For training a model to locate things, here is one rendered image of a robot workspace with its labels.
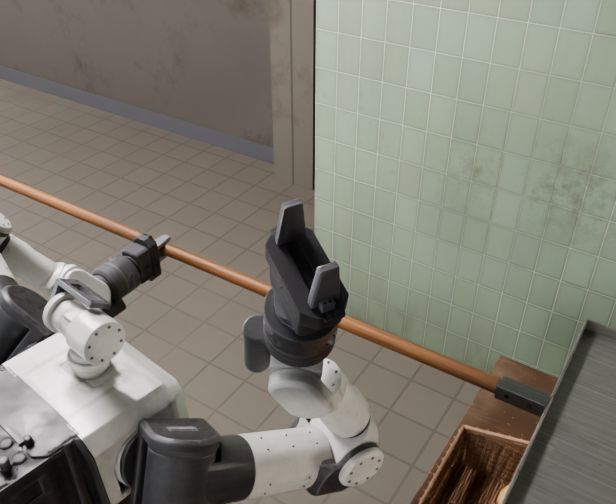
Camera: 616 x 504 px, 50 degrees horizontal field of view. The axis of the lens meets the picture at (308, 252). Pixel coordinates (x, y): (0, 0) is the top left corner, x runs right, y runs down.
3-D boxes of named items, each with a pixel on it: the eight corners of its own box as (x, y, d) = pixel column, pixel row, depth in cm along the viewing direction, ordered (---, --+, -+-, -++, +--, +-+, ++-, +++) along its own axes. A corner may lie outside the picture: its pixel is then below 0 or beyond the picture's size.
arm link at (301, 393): (308, 383, 78) (344, 424, 88) (314, 317, 83) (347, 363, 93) (258, 387, 80) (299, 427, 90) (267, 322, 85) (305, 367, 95)
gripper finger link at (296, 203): (279, 210, 65) (277, 247, 70) (308, 201, 66) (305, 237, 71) (272, 199, 66) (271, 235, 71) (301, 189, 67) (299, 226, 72)
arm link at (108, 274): (91, 269, 153) (51, 294, 145) (113, 259, 146) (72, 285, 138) (117, 309, 156) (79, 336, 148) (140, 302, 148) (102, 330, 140)
